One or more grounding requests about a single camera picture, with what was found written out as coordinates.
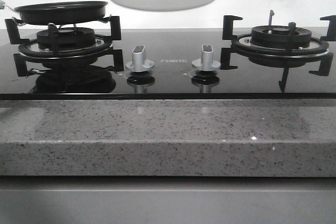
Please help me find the black frying pan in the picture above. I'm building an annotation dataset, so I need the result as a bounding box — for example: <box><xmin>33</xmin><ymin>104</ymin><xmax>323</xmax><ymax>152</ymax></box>
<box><xmin>13</xmin><ymin>1</ymin><xmax>110</xmax><ymax>25</ymax></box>

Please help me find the black right gas burner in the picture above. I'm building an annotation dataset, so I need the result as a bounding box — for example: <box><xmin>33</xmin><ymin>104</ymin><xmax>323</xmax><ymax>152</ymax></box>
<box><xmin>250</xmin><ymin>25</ymin><xmax>312</xmax><ymax>48</ymax></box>

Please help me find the black gas burner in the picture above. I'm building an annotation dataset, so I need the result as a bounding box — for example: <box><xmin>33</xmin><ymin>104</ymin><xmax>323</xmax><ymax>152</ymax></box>
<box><xmin>37</xmin><ymin>27</ymin><xmax>96</xmax><ymax>50</ymax></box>
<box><xmin>250</xmin><ymin>25</ymin><xmax>312</xmax><ymax>48</ymax></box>

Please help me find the silver right stove knob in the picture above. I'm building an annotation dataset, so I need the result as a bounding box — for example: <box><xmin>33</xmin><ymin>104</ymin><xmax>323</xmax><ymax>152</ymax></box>
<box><xmin>192</xmin><ymin>45</ymin><xmax>221</xmax><ymax>71</ymax></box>

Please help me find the silver stove knob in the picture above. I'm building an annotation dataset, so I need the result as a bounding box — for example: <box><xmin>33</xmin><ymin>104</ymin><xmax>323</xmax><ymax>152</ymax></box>
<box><xmin>126</xmin><ymin>45</ymin><xmax>155</xmax><ymax>72</ymax></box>
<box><xmin>192</xmin><ymin>45</ymin><xmax>221</xmax><ymax>71</ymax></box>

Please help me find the black glass gas cooktop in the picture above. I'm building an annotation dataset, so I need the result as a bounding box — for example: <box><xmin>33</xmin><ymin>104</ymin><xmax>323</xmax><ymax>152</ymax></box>
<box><xmin>1</xmin><ymin>28</ymin><xmax>335</xmax><ymax>100</ymax></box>

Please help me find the black right pan support grate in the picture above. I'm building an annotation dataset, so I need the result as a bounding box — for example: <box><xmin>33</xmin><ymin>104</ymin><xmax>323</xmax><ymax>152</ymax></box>
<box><xmin>220</xmin><ymin>10</ymin><xmax>335</xmax><ymax>91</ymax></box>

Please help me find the black pan support grate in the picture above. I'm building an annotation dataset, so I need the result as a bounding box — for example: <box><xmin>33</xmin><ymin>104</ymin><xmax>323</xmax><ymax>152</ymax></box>
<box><xmin>220</xmin><ymin>10</ymin><xmax>335</xmax><ymax>91</ymax></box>
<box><xmin>5</xmin><ymin>16</ymin><xmax>124</xmax><ymax>77</ymax></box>

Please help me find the silver left stove knob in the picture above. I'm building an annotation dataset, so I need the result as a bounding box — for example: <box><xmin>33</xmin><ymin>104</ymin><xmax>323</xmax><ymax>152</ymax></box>
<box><xmin>126</xmin><ymin>45</ymin><xmax>155</xmax><ymax>72</ymax></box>

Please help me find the black left gas burner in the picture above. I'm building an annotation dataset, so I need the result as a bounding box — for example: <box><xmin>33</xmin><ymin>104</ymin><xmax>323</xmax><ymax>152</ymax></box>
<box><xmin>37</xmin><ymin>27</ymin><xmax>96</xmax><ymax>50</ymax></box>

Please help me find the black left pan support grate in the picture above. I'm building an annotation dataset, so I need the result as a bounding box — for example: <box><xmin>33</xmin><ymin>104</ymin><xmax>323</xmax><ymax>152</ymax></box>
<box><xmin>5</xmin><ymin>16</ymin><xmax>124</xmax><ymax>77</ymax></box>

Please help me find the grey cabinet drawer front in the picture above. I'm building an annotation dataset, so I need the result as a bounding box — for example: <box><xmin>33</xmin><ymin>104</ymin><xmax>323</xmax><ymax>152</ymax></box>
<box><xmin>1</xmin><ymin>177</ymin><xmax>335</xmax><ymax>223</ymax></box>

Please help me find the chrome wire pan stand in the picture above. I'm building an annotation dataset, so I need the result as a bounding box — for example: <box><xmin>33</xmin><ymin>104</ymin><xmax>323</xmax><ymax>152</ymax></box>
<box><xmin>11</xmin><ymin>15</ymin><xmax>113</xmax><ymax>27</ymax></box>

